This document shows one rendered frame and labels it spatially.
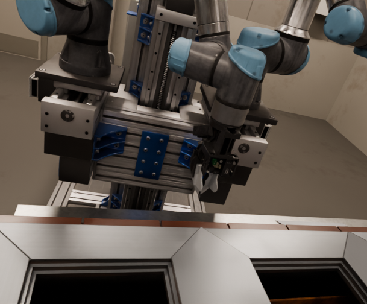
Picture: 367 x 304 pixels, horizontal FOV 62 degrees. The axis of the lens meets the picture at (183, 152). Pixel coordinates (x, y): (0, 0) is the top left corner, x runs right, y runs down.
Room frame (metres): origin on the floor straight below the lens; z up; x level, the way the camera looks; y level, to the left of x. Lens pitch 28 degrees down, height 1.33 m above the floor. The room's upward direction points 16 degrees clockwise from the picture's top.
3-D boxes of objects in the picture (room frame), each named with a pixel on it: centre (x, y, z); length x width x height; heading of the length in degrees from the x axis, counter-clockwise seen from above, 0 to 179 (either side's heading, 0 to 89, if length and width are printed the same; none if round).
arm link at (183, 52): (0.67, 0.02, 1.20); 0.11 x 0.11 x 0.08; 72
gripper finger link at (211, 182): (0.63, -0.09, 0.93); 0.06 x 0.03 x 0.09; 20
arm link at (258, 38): (1.00, -0.13, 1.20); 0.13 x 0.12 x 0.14; 128
